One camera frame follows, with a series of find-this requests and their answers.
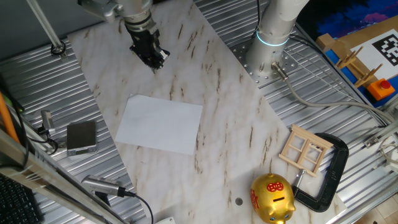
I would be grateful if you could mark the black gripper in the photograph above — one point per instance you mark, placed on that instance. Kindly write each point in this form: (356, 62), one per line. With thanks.
(143, 43)

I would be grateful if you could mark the white paper sheet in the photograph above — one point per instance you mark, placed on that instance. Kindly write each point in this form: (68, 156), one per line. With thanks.
(158, 124)

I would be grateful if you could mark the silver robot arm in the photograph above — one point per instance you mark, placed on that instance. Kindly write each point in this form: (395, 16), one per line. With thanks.
(273, 25)

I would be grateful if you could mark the marble pattern board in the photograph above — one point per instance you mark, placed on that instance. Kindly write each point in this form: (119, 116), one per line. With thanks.
(233, 124)

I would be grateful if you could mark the silver digital scale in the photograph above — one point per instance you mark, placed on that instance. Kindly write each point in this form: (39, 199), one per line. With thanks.
(81, 135)

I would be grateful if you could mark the silver metal pole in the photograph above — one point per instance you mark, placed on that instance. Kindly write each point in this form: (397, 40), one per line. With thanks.
(43, 23)

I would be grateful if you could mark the white plastic box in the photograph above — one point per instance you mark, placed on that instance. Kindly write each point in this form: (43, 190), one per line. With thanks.
(166, 221)

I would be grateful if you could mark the small grey coin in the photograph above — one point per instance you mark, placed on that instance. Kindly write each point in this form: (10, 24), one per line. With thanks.
(238, 201)

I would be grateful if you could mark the orange pole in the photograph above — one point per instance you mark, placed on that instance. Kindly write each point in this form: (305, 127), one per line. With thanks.
(6, 118)

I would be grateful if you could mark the plain wooden block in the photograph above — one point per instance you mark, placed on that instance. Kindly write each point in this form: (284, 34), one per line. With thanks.
(325, 42)

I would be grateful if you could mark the gold piggy bank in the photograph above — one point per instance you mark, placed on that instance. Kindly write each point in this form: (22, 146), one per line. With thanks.
(272, 199)

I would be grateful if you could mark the blue purple patterned cloth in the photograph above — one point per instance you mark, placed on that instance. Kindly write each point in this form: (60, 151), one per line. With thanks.
(339, 15)

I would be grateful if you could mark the small wooden rack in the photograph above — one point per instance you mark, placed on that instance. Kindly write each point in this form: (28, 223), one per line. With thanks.
(368, 76)
(346, 60)

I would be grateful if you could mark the wooden stand with orange block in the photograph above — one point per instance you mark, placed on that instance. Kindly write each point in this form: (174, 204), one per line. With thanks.
(351, 79)

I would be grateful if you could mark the black keyboard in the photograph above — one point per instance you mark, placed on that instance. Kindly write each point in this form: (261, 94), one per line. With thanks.
(15, 202)

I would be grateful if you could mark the brown cardboard sheet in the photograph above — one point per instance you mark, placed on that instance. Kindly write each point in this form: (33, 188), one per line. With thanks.
(357, 34)

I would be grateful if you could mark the black C-clamp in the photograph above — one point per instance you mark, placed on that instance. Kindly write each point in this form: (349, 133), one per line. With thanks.
(339, 161)

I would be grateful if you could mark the white fiducial tag sheet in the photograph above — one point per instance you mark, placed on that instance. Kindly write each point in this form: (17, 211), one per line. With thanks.
(367, 56)

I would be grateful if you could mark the orange box with red button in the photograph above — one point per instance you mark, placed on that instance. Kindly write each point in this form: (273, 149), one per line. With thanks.
(379, 90)

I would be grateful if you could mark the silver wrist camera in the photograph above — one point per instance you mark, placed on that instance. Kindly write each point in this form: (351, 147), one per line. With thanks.
(102, 9)

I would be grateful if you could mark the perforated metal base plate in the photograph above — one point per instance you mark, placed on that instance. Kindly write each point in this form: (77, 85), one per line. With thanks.
(239, 53)

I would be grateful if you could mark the silver depth camera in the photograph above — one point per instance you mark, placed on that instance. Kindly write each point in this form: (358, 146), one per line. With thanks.
(47, 121)
(99, 184)

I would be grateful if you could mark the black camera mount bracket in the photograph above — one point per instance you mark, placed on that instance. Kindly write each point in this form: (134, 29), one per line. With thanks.
(53, 144)

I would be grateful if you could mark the aluminium frame bar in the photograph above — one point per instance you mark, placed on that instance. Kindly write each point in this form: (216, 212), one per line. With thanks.
(46, 177)

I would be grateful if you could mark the small wooden window frame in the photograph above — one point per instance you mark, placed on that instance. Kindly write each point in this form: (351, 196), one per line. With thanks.
(306, 137)

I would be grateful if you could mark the aluminium extrusion with bracket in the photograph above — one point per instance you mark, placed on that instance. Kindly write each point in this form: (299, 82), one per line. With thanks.
(371, 141)

